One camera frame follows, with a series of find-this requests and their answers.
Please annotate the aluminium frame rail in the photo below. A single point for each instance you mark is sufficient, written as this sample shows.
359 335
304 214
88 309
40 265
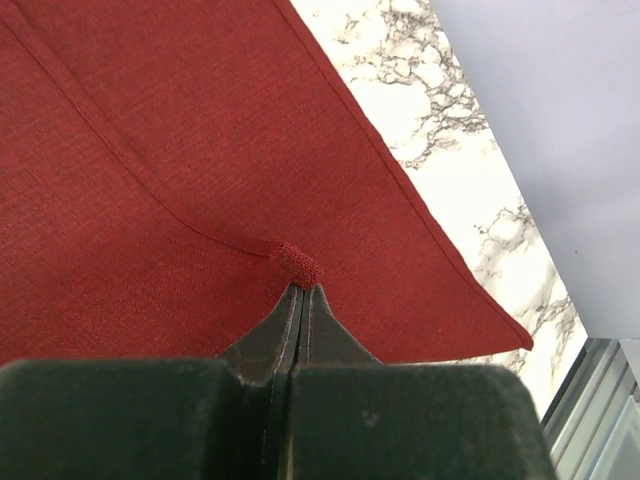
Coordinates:
592 424

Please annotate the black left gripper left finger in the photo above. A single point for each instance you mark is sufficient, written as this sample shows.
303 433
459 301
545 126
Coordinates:
155 418

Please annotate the red cloth napkin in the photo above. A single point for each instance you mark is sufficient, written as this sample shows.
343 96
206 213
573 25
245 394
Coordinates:
168 168

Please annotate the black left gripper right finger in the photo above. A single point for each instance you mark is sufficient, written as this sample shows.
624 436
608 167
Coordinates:
353 417

